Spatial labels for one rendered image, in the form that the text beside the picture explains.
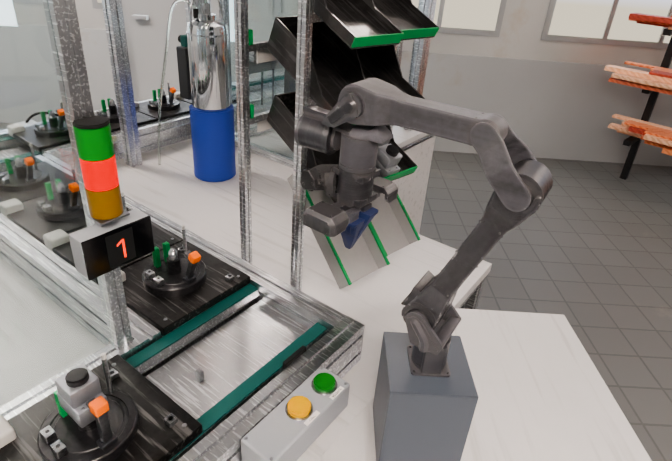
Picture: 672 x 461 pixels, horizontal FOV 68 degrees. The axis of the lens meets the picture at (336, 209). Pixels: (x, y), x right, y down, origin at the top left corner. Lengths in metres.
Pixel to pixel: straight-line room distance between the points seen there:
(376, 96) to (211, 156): 1.23
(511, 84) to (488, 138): 4.19
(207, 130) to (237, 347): 0.94
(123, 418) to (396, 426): 0.44
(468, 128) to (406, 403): 0.44
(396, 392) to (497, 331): 0.53
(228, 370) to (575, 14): 4.33
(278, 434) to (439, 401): 0.27
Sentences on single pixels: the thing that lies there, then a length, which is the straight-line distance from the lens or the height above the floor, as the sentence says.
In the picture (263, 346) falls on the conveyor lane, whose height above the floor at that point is 0.92.
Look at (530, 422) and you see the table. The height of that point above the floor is 0.86.
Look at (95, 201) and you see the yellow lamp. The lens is 0.85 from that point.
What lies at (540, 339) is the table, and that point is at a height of 0.86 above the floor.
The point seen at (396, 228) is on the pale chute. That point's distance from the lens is 1.30.
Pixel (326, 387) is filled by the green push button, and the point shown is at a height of 0.97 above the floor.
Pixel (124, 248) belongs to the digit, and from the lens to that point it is 0.90.
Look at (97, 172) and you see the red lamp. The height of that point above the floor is 1.34.
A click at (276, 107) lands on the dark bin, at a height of 1.34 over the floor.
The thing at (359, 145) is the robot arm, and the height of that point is 1.41.
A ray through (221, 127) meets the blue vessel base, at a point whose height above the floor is 1.07.
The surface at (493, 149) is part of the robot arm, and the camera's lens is 0.64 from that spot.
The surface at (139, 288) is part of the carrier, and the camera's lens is 1.19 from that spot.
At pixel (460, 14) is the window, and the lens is 4.58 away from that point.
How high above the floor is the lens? 1.67
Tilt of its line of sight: 28 degrees down
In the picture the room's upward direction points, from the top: 4 degrees clockwise
